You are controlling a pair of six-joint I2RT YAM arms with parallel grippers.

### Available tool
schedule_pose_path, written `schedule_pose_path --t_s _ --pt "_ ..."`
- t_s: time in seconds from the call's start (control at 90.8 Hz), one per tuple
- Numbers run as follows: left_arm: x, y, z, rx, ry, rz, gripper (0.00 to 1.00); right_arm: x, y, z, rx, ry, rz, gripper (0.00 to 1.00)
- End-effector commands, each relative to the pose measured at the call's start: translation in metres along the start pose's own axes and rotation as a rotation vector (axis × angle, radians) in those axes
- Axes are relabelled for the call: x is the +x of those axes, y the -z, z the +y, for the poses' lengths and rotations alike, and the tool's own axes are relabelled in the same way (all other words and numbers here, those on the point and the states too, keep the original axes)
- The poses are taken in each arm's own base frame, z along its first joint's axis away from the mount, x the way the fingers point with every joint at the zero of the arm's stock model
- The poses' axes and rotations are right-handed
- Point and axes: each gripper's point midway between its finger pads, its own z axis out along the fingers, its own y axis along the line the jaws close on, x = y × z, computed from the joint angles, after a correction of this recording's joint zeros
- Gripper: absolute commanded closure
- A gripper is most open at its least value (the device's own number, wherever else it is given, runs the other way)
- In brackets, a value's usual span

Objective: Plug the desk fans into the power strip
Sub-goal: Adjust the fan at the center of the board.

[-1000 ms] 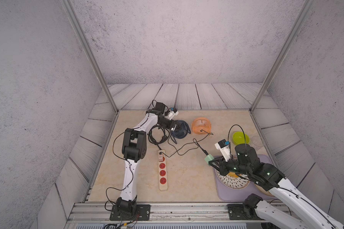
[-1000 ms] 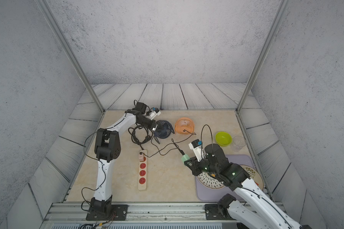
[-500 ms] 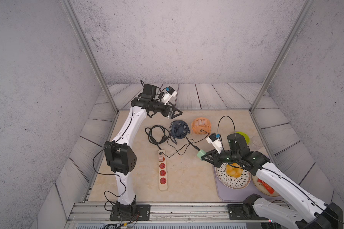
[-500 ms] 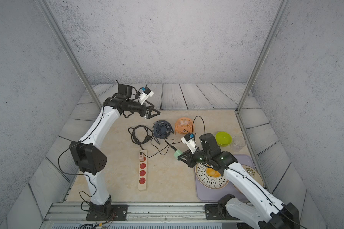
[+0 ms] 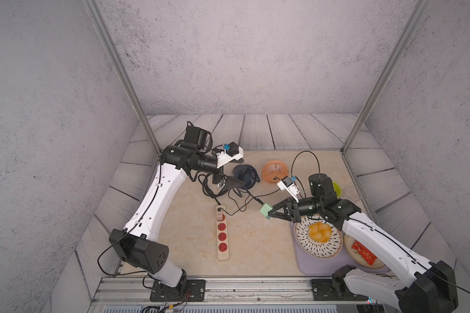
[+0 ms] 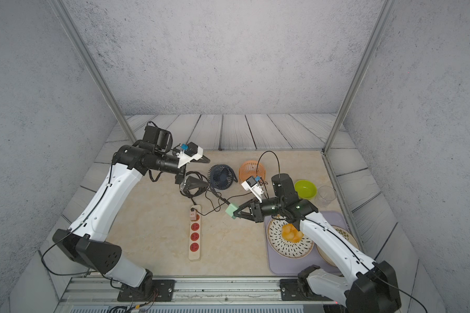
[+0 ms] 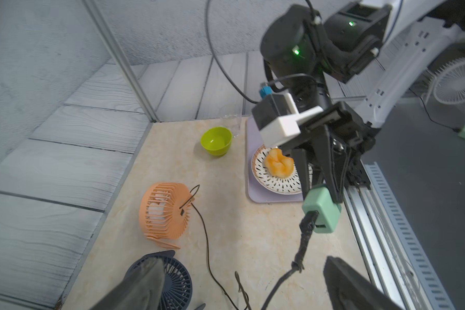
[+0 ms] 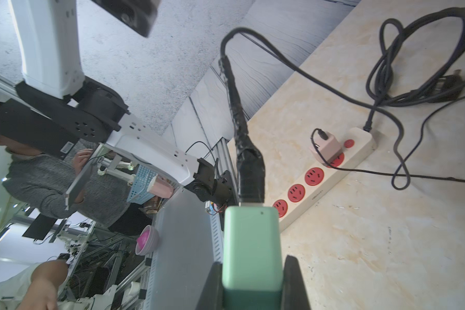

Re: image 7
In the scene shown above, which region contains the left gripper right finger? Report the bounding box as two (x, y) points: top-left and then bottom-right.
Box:
(324, 257), (401, 310)

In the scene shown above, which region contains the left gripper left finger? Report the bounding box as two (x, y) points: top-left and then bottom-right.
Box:
(91, 258), (165, 309)

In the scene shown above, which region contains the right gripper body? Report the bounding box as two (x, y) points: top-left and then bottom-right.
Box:
(284, 102), (380, 182)

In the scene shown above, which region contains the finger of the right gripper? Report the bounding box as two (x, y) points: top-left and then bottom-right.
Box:
(292, 149), (313, 194)
(313, 125), (351, 204)

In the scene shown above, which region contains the dark blue desk fan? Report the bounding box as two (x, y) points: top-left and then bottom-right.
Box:
(124, 250), (192, 310)

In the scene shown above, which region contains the green USB plug adapter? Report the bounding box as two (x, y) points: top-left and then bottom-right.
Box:
(302, 184), (341, 234)

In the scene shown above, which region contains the black blue fan cable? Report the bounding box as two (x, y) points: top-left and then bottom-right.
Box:
(259, 210), (319, 310)

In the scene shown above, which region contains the black orange fan cable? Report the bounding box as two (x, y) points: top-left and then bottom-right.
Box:
(177, 183), (253, 310)

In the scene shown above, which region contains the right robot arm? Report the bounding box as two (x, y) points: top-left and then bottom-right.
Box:
(252, 1), (465, 204)

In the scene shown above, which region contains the orange desk fan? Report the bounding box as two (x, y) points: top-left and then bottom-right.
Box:
(139, 182), (194, 249)

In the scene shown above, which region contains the white floor fan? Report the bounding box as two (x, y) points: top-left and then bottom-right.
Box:
(424, 58), (465, 105)

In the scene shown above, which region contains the yellow orange food piece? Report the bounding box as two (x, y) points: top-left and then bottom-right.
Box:
(264, 149), (295, 179)

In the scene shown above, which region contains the white dotted plate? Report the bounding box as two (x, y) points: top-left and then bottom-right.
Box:
(252, 145), (302, 195)

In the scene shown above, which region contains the lavender tray mat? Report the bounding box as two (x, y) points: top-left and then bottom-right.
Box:
(245, 116), (302, 204)

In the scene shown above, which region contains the clear glass cup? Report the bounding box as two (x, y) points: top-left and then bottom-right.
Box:
(222, 114), (242, 138)

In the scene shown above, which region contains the lime green bowl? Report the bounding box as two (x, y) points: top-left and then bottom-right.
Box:
(200, 127), (233, 156)

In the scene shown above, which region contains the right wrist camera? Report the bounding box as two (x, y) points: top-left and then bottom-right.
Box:
(252, 85), (323, 148)

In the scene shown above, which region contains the aluminium front rail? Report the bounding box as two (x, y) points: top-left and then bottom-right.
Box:
(344, 164), (454, 309)

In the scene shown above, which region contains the left aluminium frame post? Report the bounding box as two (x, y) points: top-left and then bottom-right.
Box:
(82, 0), (160, 122)

